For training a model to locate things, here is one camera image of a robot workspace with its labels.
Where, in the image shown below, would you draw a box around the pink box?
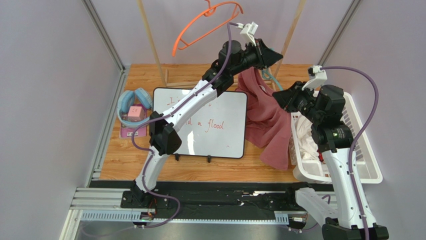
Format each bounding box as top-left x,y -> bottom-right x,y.
118,104 -> 147,139

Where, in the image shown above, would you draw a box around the white plastic laundry basket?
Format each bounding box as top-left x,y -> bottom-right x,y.
288,92 -> 383,184

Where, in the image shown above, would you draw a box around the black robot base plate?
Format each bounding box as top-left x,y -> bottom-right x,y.
89,180 -> 334,220

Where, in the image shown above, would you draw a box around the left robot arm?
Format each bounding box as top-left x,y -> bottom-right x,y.
122,38 -> 283,206

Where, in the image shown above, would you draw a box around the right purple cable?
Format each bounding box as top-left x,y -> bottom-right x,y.
287,65 -> 380,240

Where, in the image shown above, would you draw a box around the teal plastic hanger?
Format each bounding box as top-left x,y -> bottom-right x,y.
261,60 -> 284,91

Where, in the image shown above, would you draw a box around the red item in basket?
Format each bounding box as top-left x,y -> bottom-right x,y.
318,152 -> 324,163

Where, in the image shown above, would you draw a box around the light blue headphones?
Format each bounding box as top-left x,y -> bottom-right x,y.
116,87 -> 153,129

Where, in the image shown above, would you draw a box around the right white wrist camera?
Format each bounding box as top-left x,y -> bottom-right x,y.
301,65 -> 328,90

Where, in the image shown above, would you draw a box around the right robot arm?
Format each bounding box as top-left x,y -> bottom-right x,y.
272,81 -> 390,240

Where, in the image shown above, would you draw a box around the white dry-erase board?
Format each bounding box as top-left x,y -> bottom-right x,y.
151,87 -> 249,160

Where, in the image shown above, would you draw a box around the aluminium rail frame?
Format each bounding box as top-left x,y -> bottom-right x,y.
59,186 -> 380,240

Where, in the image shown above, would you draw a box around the red t-shirt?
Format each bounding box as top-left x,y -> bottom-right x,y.
236,67 -> 291,171

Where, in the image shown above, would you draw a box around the white Coca-Cola t-shirt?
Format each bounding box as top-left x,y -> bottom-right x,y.
295,115 -> 319,161

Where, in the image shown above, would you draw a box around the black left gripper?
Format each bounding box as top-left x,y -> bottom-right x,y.
230,39 -> 284,78

